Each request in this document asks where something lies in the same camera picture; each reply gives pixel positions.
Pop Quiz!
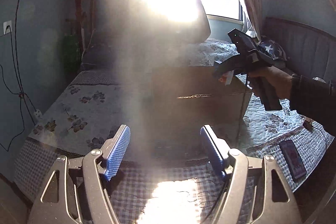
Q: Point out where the dark sleeved right forearm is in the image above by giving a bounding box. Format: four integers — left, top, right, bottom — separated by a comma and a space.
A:
289, 75, 336, 136

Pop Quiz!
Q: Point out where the person's right hand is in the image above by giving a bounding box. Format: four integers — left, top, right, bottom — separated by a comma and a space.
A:
248, 67, 292, 100

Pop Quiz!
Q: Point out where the star pattern navy pillow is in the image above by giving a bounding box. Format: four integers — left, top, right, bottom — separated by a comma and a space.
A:
257, 36, 287, 61

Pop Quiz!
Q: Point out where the smartphone with lit screen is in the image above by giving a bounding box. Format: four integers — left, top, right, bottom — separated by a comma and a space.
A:
279, 140, 306, 181

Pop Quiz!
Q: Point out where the grey padded headboard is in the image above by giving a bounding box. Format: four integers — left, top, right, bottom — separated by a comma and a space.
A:
262, 17, 336, 83

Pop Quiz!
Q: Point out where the floral quilted bedspread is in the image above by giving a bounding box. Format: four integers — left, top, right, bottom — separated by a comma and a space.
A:
12, 39, 336, 224

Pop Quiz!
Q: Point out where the brown cardboard box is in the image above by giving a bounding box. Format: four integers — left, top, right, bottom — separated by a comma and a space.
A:
150, 67, 252, 159

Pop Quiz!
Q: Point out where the white power strip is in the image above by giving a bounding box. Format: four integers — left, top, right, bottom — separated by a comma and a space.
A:
34, 109, 43, 121

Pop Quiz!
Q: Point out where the constellation pattern dark pillow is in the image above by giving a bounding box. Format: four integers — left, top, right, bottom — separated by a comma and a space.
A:
80, 31, 122, 71

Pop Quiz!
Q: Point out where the green bag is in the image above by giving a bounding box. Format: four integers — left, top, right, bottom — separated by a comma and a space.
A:
61, 35, 81, 75

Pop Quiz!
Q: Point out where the black wall cable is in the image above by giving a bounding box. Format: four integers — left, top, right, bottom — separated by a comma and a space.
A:
0, 0, 43, 152

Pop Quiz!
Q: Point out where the white wall socket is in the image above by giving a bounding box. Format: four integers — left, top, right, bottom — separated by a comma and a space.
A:
3, 20, 12, 35

